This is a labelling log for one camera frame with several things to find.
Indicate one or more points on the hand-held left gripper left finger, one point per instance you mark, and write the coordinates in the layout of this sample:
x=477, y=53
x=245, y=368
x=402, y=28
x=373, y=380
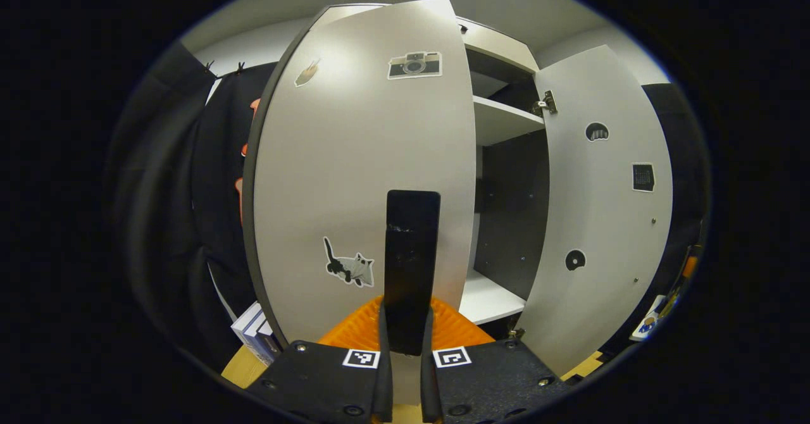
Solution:
x=384, y=380

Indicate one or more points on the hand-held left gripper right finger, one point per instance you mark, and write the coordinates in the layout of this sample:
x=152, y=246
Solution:
x=428, y=380

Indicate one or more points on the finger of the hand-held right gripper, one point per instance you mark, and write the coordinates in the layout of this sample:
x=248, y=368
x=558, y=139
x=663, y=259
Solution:
x=690, y=266

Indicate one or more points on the cabinet door with headphone sticker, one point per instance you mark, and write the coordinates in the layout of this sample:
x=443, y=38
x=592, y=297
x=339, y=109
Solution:
x=601, y=221

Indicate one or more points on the cabinet door with camera sticker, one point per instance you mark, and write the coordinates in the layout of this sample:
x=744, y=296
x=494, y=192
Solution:
x=354, y=158

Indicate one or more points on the light blue book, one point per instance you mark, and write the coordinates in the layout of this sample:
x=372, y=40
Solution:
x=269, y=342

